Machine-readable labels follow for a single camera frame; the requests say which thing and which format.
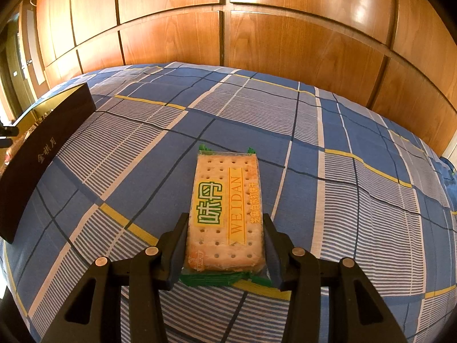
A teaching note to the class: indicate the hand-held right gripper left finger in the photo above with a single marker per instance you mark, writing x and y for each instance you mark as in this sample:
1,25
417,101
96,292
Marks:
180,250

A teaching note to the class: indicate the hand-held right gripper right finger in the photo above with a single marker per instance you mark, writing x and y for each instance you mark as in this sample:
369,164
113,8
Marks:
273,257

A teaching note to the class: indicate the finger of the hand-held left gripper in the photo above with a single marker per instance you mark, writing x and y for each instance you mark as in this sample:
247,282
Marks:
7,131

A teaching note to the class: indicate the black tin box gold interior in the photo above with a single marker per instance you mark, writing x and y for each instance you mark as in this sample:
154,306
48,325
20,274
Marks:
46,150

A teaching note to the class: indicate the cracker packet green ends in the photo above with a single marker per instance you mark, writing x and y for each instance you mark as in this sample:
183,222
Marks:
225,203

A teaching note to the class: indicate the wooden door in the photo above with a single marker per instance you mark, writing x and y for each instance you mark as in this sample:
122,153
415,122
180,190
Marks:
21,78

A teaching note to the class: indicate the blue plaid bed sheet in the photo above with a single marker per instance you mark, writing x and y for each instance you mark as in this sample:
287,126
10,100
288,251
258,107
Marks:
357,203

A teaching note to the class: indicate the wooden wardrobe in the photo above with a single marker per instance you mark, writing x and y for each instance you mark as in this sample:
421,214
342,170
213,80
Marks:
285,43

